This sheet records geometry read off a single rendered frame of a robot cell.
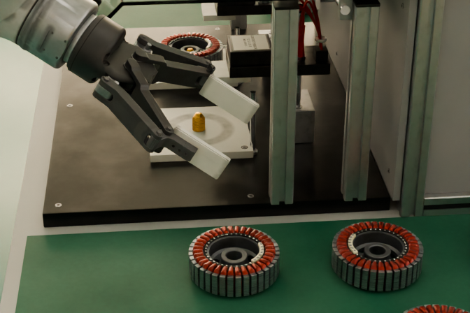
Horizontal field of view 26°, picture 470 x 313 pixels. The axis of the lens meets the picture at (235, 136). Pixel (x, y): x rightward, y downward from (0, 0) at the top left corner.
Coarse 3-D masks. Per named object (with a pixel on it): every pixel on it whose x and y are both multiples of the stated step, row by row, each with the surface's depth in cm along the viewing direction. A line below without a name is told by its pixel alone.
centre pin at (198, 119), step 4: (196, 112) 152; (200, 112) 152; (196, 116) 152; (200, 116) 152; (192, 120) 152; (196, 120) 152; (200, 120) 152; (204, 120) 152; (192, 124) 153; (196, 124) 152; (200, 124) 152; (204, 124) 153; (192, 128) 153; (196, 128) 152; (200, 128) 152; (204, 128) 153
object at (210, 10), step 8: (208, 8) 170; (216, 8) 168; (224, 8) 167; (232, 8) 167; (240, 8) 167; (248, 8) 167; (256, 8) 167; (264, 8) 168; (208, 16) 168; (216, 16) 168; (224, 16) 168; (232, 16) 168
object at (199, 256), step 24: (216, 240) 127; (240, 240) 128; (264, 240) 126; (192, 264) 123; (216, 264) 122; (240, 264) 124; (264, 264) 122; (216, 288) 121; (240, 288) 121; (264, 288) 123
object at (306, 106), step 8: (304, 96) 154; (304, 104) 151; (312, 104) 152; (296, 112) 150; (304, 112) 150; (312, 112) 150; (296, 120) 150; (304, 120) 150; (312, 120) 150; (296, 128) 151; (304, 128) 151; (312, 128) 151; (296, 136) 151; (304, 136) 152; (312, 136) 152
